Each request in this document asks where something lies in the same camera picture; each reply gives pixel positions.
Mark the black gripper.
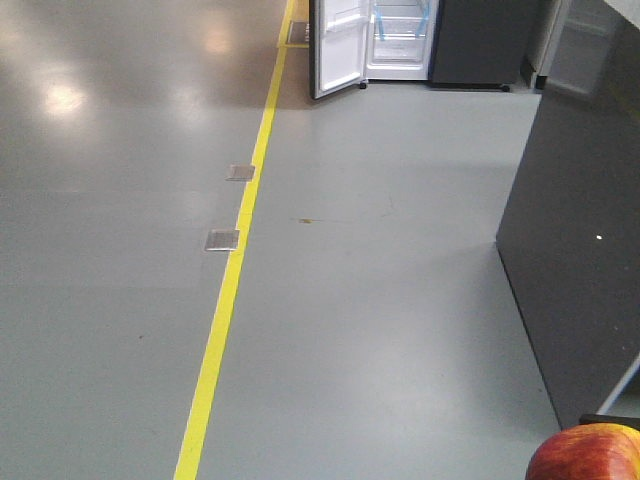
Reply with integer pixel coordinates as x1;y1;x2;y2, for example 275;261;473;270
579;414;640;430

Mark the red yellow apple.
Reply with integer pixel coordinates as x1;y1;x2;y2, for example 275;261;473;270
525;423;639;479

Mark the fridge door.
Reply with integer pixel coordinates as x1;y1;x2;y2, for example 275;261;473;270
309;0;372;100

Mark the grey fridge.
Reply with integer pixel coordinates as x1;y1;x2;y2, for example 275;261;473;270
308;0;546;101

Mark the dark grey island cabinet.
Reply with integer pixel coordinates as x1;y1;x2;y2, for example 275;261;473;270
496;1;639;428

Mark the metal floor plate near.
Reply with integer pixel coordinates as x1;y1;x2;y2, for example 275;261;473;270
204;229;240;252

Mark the metal floor plate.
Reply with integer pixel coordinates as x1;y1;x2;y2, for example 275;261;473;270
225;164;255;182
204;229;240;252

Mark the metal floor plate far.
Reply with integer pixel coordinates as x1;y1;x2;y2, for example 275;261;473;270
225;164;255;182

